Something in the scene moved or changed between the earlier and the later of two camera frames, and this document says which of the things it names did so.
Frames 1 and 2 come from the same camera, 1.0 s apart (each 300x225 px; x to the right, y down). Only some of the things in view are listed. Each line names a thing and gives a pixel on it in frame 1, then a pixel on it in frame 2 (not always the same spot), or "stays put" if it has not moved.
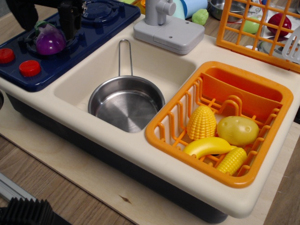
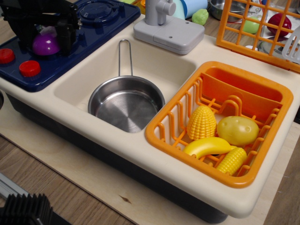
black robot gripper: x=70 y=15 -> x=25 y=13
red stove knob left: x=7 y=56 stays put
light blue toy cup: x=184 y=9 stays put
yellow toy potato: x=237 y=131 stays put
